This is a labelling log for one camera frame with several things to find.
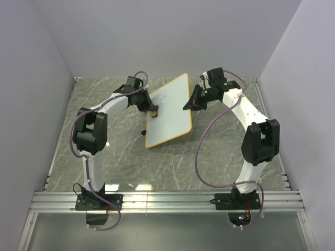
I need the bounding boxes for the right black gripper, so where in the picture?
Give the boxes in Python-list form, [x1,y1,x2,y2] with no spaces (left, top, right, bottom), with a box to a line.
[183,85,217,112]

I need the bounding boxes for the yellow framed whiteboard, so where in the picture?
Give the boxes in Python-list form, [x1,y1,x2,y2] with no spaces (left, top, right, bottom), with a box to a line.
[145,73,193,149]

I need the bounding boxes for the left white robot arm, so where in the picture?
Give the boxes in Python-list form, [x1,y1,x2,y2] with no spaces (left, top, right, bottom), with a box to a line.
[69,78,159,210]

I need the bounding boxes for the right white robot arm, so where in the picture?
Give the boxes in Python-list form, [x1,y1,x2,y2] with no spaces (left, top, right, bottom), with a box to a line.
[183,80,280,210]

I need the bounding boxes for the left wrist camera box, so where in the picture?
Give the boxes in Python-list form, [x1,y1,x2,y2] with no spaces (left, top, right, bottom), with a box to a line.
[124,76,143,93]

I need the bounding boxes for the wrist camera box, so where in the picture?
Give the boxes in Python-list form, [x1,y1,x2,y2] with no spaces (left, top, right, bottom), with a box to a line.
[124,76,143,93]
[206,67,227,86]

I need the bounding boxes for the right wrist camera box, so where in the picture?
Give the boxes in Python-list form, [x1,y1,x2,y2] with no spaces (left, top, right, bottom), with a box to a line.
[206,67,227,86]

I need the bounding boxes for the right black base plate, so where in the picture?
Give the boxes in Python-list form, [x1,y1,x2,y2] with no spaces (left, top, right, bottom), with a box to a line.
[209,193,261,210]

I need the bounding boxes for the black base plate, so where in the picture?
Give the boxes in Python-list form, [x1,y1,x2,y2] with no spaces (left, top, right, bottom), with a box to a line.
[209,193,261,210]
[75,193,123,211]

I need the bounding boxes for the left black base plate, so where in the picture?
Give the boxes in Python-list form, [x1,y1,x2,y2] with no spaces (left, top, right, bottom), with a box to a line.
[75,193,123,211]

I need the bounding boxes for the aluminium front rail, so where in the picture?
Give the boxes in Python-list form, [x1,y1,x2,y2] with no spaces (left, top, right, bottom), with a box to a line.
[28,190,305,213]

